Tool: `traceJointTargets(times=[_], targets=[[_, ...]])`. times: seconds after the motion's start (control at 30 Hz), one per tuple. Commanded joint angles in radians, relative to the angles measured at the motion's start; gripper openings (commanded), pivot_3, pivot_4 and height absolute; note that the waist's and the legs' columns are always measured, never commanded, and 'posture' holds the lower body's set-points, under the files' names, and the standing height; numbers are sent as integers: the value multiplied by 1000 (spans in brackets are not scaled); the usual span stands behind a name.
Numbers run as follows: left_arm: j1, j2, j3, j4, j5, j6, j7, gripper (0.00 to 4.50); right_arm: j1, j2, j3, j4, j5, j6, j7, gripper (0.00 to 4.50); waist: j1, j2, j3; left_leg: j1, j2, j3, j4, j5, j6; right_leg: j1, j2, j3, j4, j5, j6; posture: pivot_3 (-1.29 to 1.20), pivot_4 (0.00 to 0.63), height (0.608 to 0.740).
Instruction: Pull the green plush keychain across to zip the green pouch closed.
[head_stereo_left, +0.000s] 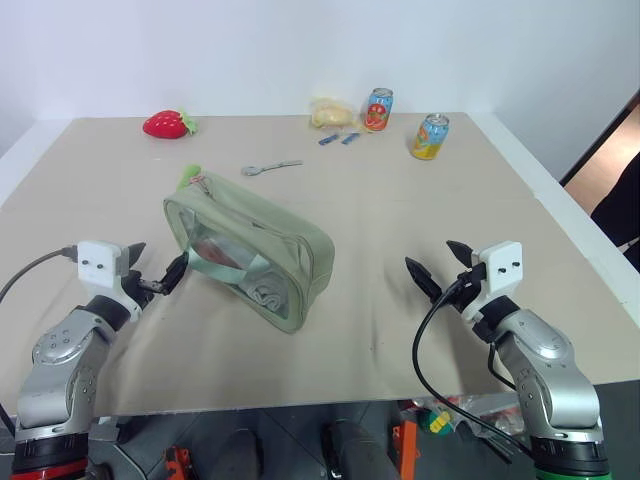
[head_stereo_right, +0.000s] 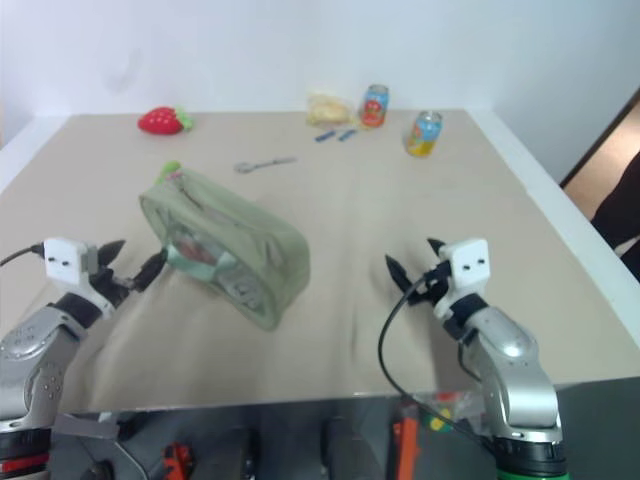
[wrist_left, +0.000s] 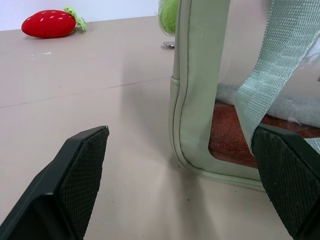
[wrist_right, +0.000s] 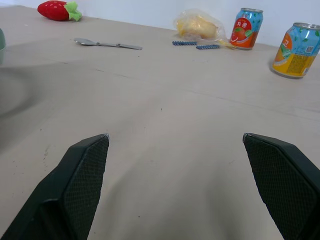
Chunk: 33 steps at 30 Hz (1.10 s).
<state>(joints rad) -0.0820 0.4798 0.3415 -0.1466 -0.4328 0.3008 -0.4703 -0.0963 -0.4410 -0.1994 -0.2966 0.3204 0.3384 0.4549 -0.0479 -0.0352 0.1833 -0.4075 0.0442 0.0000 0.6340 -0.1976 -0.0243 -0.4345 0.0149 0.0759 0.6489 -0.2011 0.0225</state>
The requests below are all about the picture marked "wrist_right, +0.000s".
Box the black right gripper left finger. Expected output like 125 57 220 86
0 133 110 240

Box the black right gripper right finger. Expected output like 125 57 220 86
242 132 320 240

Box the orange juice drink can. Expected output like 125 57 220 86
271 22 320 80

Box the silver metal spoon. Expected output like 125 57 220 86
73 37 143 51

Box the red grapefruit drink can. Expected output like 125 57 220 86
229 7 264 51

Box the bread in clear plastic bag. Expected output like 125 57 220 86
173 8 237 50

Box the red plush strawberry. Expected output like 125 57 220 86
37 0 83 22

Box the blue ribbed wall plug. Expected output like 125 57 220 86
171 40 198 47
195 44 221 50

